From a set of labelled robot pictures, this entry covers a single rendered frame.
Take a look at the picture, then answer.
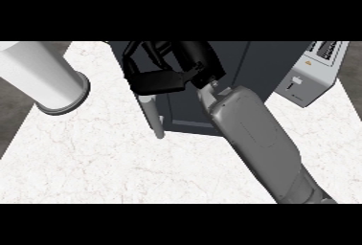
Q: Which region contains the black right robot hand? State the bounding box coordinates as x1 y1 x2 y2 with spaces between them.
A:
121 41 227 97

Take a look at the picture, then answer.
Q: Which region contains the dark grey cabinet door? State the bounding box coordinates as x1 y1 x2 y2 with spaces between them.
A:
104 41 251 140

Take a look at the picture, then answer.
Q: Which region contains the dark grey cabinet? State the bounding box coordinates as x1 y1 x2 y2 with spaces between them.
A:
233 41 314 103

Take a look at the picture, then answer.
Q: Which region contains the white cylinder with grey rim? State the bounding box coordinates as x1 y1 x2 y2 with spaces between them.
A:
0 41 91 117

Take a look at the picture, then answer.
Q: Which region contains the pale grey toaster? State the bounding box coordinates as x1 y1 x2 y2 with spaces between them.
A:
273 41 350 108

